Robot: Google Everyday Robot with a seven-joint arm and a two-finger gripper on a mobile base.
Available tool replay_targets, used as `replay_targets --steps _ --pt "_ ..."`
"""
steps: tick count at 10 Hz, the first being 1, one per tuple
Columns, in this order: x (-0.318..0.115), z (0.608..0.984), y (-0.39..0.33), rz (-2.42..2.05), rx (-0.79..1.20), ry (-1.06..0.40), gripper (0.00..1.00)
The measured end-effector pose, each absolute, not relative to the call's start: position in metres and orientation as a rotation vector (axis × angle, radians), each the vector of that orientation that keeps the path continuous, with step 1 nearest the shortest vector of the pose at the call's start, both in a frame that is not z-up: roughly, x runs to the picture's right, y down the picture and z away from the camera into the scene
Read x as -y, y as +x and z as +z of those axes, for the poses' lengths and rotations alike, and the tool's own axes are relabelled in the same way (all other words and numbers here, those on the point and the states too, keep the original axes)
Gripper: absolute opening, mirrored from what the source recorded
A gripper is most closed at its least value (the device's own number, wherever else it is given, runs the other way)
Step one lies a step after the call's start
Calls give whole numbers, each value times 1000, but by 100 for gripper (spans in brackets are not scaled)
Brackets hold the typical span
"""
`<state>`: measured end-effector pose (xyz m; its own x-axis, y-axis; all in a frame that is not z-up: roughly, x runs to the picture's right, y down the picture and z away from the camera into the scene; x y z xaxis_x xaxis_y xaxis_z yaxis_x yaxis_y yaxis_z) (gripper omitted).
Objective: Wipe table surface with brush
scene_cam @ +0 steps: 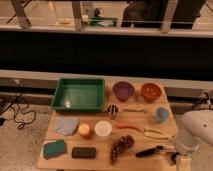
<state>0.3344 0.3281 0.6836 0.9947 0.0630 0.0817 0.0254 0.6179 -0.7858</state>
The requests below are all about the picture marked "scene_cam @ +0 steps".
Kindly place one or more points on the black handled brush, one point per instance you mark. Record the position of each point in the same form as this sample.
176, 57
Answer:
156, 150

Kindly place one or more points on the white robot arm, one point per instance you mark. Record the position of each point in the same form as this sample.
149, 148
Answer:
196, 126

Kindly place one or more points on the black brush block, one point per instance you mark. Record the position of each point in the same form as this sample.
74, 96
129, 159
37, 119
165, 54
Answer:
83, 152

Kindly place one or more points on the purple bowl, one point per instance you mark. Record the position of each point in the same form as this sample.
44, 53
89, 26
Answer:
123, 90

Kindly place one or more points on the small metal cup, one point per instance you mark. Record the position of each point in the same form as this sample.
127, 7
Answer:
112, 111

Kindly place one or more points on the green plastic tray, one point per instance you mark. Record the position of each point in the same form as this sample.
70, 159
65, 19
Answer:
79, 95

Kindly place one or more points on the red bowl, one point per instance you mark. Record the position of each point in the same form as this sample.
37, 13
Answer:
150, 92

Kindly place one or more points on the orange fruit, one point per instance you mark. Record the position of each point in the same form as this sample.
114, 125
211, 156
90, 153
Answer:
84, 130

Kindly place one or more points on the light blue cloth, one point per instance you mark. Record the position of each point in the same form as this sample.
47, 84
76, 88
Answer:
66, 125

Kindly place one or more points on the bunch of dark grapes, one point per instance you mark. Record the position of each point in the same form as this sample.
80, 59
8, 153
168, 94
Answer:
119, 146

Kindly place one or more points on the blue cup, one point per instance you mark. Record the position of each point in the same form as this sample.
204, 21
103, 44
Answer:
161, 114

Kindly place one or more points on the green box on shelf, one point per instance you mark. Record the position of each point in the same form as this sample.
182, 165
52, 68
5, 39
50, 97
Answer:
103, 22

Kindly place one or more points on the green sponge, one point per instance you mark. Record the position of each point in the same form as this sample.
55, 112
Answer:
54, 149

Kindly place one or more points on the black small dustpan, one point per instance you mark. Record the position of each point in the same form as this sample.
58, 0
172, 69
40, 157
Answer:
174, 156

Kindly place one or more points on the yellow handled tongs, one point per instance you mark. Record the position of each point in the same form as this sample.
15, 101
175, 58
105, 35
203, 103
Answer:
156, 133

